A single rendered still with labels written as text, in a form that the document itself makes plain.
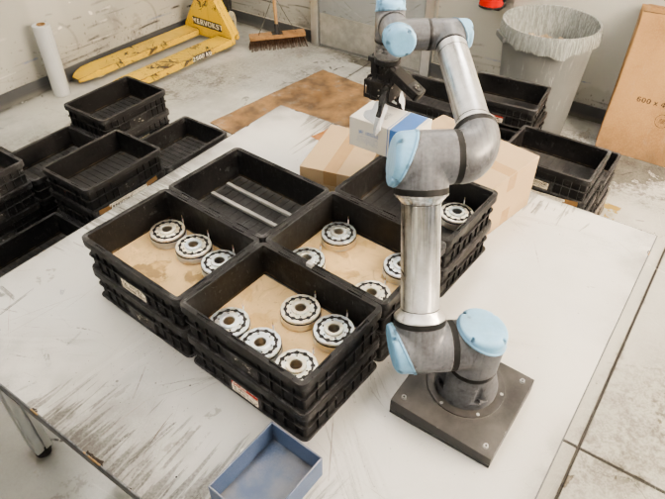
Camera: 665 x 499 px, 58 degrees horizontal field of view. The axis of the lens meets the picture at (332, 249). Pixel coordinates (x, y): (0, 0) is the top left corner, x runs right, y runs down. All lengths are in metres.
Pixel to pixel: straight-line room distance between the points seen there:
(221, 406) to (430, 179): 0.76
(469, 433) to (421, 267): 0.42
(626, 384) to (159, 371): 1.83
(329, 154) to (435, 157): 0.91
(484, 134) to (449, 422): 0.66
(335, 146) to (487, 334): 1.03
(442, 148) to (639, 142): 2.93
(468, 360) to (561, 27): 3.09
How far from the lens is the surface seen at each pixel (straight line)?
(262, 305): 1.60
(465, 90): 1.40
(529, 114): 3.09
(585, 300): 1.93
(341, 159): 2.08
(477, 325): 1.38
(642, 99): 4.07
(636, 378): 2.76
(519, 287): 1.91
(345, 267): 1.69
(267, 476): 1.45
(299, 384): 1.30
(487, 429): 1.51
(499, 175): 2.00
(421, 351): 1.34
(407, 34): 1.51
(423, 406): 1.51
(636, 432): 2.60
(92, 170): 2.90
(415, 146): 1.23
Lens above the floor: 1.97
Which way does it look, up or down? 41 degrees down
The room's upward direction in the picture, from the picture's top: straight up
